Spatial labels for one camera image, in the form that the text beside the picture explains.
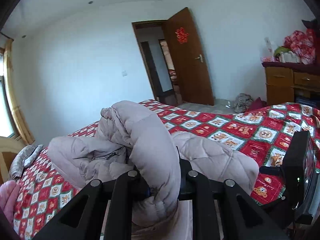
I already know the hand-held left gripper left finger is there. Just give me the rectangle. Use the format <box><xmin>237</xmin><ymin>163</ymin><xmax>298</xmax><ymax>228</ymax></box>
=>
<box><xmin>32</xmin><ymin>170</ymin><xmax>150</xmax><ymax>240</ymax></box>

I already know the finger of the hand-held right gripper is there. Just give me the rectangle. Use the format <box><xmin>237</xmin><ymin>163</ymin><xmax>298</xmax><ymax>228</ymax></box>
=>
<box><xmin>259</xmin><ymin>166</ymin><xmax>281</xmax><ymax>177</ymax></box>

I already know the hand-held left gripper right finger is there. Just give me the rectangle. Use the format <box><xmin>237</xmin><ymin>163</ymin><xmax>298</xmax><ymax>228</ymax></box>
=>
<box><xmin>176</xmin><ymin>146</ymin><xmax>290</xmax><ymax>240</ymax></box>

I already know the beige quilted down coat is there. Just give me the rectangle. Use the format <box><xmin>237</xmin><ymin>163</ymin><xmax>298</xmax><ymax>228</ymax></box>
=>
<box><xmin>47</xmin><ymin>100</ymin><xmax>260</xmax><ymax>240</ymax></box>

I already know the grey clothes pile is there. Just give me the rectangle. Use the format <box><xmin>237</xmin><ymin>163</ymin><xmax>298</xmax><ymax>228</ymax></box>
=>
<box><xmin>234</xmin><ymin>93</ymin><xmax>254</xmax><ymax>113</ymax></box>

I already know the red printed bed blanket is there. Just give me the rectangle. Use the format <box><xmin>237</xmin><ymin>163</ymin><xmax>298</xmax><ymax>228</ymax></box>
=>
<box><xmin>12</xmin><ymin>99</ymin><xmax>320</xmax><ymax>240</ymax></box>

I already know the dark red cloth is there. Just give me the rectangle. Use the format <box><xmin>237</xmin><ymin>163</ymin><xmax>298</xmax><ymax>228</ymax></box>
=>
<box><xmin>247</xmin><ymin>97</ymin><xmax>267</xmax><ymax>111</ymax></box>

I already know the wooden desk with drawers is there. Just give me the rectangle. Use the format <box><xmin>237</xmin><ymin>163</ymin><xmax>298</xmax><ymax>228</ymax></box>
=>
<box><xmin>262</xmin><ymin>62</ymin><xmax>320</xmax><ymax>105</ymax></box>

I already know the brown wooden door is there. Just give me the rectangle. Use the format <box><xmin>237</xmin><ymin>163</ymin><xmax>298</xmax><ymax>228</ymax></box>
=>
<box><xmin>164</xmin><ymin>7</ymin><xmax>215</xmax><ymax>106</ymax></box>

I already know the clear plastic bottle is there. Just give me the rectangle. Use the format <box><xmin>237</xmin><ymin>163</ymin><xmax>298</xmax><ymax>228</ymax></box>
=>
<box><xmin>264</xmin><ymin>37</ymin><xmax>274</xmax><ymax>58</ymax></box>

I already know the striped grey pillow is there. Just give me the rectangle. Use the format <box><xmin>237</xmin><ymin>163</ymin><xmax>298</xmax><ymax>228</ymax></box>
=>
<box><xmin>9</xmin><ymin>144</ymin><xmax>44</xmax><ymax>179</ymax></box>

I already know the pink folded quilt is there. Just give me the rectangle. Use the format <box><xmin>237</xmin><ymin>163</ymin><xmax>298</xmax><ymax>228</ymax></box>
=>
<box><xmin>0</xmin><ymin>180</ymin><xmax>20</xmax><ymax>227</ymax></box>

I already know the cream and brown headboard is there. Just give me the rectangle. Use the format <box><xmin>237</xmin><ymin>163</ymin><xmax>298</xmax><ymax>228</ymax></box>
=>
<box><xmin>0</xmin><ymin>136</ymin><xmax>25</xmax><ymax>185</ymax></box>

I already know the yellow patterned curtain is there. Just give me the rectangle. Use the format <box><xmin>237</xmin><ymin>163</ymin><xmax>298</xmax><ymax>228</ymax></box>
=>
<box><xmin>4</xmin><ymin>39</ymin><xmax>35</xmax><ymax>145</ymax></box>

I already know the red paper door decoration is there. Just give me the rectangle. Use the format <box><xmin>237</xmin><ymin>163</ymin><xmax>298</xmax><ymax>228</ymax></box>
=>
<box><xmin>175</xmin><ymin>27</ymin><xmax>188</xmax><ymax>43</ymax></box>

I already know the sliding glass window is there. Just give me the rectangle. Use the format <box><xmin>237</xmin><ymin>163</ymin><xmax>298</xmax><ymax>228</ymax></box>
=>
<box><xmin>0</xmin><ymin>47</ymin><xmax>15</xmax><ymax>138</ymax></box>

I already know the dark wooden door frame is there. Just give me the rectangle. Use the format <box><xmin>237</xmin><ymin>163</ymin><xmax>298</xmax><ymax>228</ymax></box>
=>
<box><xmin>132</xmin><ymin>20</ymin><xmax>180</xmax><ymax>105</ymax></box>

